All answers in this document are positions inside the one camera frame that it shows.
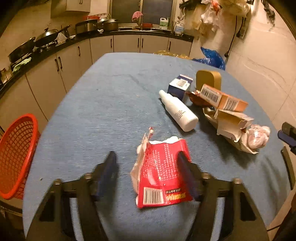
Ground pink white plastic bag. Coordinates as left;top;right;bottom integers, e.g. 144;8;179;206
247;124;271;150

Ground white base cabinets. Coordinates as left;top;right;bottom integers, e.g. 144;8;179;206
1;31;193;133

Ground gold rounded square tin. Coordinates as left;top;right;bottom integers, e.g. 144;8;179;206
196;70;221;91

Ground silver rice cooker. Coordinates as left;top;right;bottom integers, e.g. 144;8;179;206
75;19;98;35

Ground kitchen window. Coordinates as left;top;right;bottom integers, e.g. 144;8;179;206
109;0;176;25

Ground blue plastic bag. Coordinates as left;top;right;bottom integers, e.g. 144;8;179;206
192;47;226;70

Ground pink cloth at window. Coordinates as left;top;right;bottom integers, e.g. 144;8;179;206
132;11;143;22

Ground blue white small box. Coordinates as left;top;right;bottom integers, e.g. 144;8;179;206
167;74;193;101

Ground orange medicine box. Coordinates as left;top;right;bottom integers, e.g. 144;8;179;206
200;84;248;112

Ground black wok with lid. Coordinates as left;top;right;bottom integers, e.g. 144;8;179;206
35;25;71;48

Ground green cloth on counter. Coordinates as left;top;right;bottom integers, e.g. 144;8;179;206
13;57;32;73

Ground brown snack wrapper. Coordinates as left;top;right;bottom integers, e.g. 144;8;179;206
186;91;211;108

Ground dark cooking pot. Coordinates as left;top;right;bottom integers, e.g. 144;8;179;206
97;18;118;32

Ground black frying pan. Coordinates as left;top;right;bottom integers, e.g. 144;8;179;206
8;37;36;63

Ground red torn snack bag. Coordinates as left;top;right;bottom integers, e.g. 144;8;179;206
130;127;193;209

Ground yellow plastic bag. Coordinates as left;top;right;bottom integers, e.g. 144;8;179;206
154;50;192;60

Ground white detergent jug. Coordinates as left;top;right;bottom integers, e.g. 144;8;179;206
159;18;169;30

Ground red plastic mesh basket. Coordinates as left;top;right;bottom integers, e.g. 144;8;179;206
0;113;41;200

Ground white medicine box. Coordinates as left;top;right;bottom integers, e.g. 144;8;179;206
214;109;254;143

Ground white plastic bottle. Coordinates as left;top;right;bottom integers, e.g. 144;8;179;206
159;90;199;132

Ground hanging plastic bags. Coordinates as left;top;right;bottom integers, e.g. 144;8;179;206
192;1;250;36

